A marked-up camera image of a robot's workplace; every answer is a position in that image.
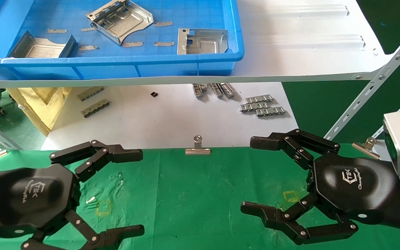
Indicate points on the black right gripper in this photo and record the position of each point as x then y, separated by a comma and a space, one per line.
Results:
352, 184

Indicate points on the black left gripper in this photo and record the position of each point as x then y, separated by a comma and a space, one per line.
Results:
30, 194

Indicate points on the sheet metal bracket curved cutout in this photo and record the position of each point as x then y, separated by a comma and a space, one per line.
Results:
123, 24

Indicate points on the silver metal connector strip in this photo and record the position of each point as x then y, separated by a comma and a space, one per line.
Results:
216, 90
270, 111
199, 90
228, 91
259, 99
254, 106

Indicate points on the green table cloth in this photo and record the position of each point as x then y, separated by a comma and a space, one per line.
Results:
186, 194

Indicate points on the silver binder clip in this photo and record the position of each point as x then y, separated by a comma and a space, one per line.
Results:
366, 148
2, 153
197, 150

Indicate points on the olive grey terminal strip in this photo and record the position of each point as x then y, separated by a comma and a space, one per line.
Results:
90, 93
96, 108

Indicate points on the yellow cloth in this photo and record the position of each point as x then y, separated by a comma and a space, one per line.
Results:
36, 104

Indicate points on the white shelf board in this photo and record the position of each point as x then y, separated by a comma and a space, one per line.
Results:
290, 52

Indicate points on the beige tape strip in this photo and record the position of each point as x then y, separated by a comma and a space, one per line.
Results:
88, 29
163, 24
88, 48
57, 31
163, 43
132, 44

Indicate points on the blue plastic bin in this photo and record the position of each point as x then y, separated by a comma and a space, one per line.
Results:
64, 14

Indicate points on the flat sheet metal bracket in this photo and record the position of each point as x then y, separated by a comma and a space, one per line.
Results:
203, 43

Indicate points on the sheet metal bracket two walls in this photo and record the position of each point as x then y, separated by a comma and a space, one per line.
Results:
42, 48

